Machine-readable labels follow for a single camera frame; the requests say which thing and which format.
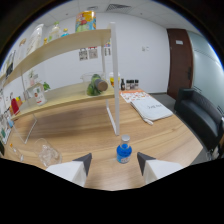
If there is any green potted plant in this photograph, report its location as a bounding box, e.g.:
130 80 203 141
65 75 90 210
41 81 52 92

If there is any clear glass with ice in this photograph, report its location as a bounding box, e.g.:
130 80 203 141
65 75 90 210
33 137 63 168

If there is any blue topped wall poster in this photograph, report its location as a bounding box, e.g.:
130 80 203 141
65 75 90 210
78 48 89 62

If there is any large white milk bottle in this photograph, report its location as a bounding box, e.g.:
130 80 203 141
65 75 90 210
26 23 45 56

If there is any yellow jar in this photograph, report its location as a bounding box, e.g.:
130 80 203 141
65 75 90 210
109 72 121 88

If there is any multicoloured wall poster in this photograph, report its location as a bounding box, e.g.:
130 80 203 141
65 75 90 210
104 41 112 57

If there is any yellow red snack bag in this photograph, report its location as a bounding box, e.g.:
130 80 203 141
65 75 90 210
74 10 98 33

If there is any brown door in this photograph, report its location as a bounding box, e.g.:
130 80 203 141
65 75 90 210
166 28 194 100

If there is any black yellow pouch bag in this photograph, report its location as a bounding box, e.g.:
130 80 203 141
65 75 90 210
4 49 16 79

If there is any blue liquid bottle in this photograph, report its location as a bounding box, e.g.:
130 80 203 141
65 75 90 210
116 134 133 165

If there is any dark muddler wooden end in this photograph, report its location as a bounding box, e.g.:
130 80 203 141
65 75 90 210
94 78 109 93

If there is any red topped wall poster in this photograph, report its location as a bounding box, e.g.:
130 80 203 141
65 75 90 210
88 46 99 60

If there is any two-tier wooden shelf rack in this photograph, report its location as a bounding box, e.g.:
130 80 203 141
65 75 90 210
0 22 121 144

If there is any clear bottle green cap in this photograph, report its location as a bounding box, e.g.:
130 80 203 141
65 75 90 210
48 21 62 43

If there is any orange printed sheet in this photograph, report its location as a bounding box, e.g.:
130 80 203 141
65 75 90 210
119 89 151 104

